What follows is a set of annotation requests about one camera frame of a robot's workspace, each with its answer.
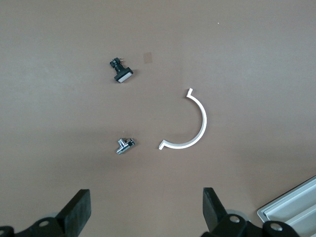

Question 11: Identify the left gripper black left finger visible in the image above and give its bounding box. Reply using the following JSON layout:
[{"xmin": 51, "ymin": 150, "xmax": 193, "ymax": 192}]
[{"xmin": 0, "ymin": 189, "xmax": 92, "ymax": 237}]

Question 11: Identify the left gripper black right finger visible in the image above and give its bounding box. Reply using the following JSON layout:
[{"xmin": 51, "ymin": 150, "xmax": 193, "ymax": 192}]
[{"xmin": 202, "ymin": 187, "xmax": 301, "ymax": 237}]

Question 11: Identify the white drawer cabinet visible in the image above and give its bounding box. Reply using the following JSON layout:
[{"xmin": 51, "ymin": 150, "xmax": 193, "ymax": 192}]
[{"xmin": 257, "ymin": 175, "xmax": 316, "ymax": 237}]

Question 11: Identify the chrome tee fitting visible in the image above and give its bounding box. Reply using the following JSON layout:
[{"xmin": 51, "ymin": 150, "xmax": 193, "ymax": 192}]
[{"xmin": 115, "ymin": 137, "xmax": 136, "ymax": 156}]

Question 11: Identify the white half-ring clamp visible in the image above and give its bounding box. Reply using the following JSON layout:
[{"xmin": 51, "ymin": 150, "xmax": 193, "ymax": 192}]
[{"xmin": 157, "ymin": 87, "xmax": 207, "ymax": 151}]

